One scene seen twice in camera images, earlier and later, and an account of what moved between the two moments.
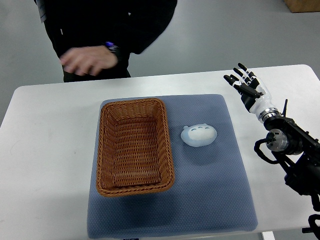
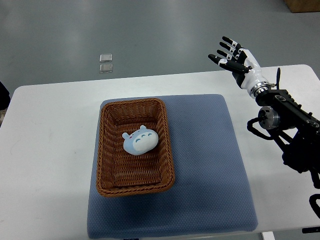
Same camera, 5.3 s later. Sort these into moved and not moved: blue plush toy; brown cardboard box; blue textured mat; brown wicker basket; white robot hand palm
Moved: white robot hand palm; blue plush toy
Not moved: brown wicker basket; blue textured mat; brown cardboard box
